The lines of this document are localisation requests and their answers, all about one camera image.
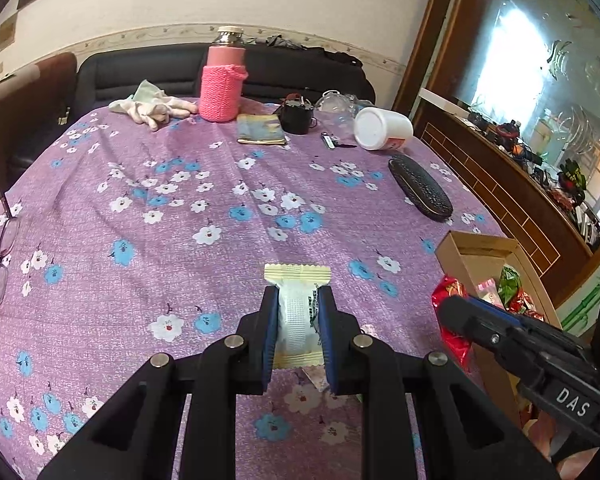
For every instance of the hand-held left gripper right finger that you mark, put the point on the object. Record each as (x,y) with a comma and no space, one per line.
(327,345)

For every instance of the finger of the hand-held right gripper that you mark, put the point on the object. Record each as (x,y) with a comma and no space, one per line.
(470,322)
(490,307)

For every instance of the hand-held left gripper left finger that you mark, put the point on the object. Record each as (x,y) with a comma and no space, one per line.
(270,340)

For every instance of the pink snack packet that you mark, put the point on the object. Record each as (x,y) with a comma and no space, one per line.
(490,290)

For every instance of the short green snack packet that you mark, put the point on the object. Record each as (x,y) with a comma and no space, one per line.
(509,280)

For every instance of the dark red snack packet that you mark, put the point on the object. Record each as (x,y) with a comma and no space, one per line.
(525,305)

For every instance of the bright red snack packet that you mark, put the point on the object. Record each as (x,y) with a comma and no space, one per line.
(450,290)

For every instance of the white snack packet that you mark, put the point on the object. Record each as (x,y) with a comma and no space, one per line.
(297,310)

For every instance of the cardboard box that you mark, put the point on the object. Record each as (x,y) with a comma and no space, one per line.
(472,255)

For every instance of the person's right hand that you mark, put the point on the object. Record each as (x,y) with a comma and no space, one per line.
(570,472)

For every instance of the black glasses case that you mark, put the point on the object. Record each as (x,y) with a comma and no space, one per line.
(420,185)

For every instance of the wooden mirror cabinet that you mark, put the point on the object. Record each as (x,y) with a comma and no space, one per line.
(480,160)

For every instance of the green black work gloves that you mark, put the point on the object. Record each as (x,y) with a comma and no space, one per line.
(575,177)

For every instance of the clutter of small tools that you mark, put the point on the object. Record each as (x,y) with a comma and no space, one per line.
(510,135)

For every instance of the white container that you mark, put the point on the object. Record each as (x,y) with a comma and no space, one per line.
(542,132)

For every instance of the small nail clipper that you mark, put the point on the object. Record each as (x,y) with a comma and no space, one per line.
(328,139)

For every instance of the small worn notebook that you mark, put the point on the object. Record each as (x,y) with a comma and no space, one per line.
(260,130)

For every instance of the white plastic jar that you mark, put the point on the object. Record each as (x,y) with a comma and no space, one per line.
(380,127)

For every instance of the black cup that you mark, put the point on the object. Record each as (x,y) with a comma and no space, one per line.
(295,120)

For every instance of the clear glass jar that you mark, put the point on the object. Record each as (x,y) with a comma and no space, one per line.
(335,110)

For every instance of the clear plastic bottle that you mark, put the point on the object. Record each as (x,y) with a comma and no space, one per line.
(362,102)

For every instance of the pink thermos bottle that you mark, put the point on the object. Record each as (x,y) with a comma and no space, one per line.
(222,85)

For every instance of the white cloth gloves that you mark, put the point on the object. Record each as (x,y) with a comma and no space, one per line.
(150,110)

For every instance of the dark-framed eyeglasses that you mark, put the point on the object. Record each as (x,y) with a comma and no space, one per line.
(2,261)

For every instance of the black sofa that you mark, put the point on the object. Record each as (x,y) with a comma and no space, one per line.
(130,75)

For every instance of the brown leather chair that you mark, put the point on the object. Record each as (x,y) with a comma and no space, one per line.
(55,85)
(0,135)

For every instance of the wall card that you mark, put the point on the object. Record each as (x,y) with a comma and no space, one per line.
(7,32)

